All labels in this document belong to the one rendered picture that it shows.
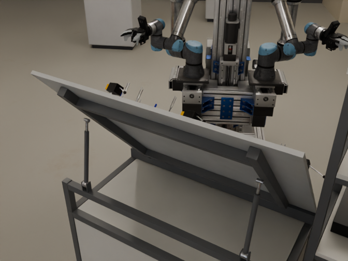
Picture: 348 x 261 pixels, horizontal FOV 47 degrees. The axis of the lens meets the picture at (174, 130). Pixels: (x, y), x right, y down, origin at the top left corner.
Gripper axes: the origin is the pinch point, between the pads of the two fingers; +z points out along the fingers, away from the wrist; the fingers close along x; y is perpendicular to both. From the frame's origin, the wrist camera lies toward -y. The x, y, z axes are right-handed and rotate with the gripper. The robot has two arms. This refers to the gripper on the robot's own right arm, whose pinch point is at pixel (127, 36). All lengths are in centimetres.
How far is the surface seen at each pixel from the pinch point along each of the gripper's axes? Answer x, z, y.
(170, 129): -68, 64, -3
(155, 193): -47, 31, 72
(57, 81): -17, 72, -8
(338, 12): -28, -648, 142
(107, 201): -40, 67, 53
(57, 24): 419, -358, 219
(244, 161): -100, 67, -6
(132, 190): -34, 35, 74
